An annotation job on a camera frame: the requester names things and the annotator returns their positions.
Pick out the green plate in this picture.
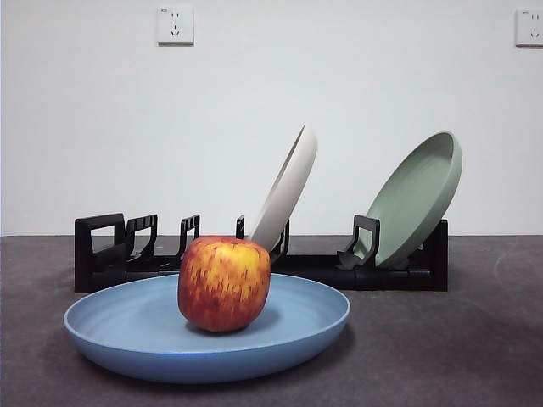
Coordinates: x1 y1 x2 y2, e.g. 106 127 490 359
364 130 464 270

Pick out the cream plate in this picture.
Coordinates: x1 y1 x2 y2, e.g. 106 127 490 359
248 124 319 255

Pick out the white wall socket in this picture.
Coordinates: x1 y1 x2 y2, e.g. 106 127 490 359
156 6 195 47
514 8 543 47

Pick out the red yellow apple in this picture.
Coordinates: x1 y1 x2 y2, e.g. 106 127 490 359
176 236 272 334

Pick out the black plate rack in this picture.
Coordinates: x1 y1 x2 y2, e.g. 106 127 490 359
74 213 450 293

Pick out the blue plate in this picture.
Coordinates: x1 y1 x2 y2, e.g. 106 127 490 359
63 272 352 385

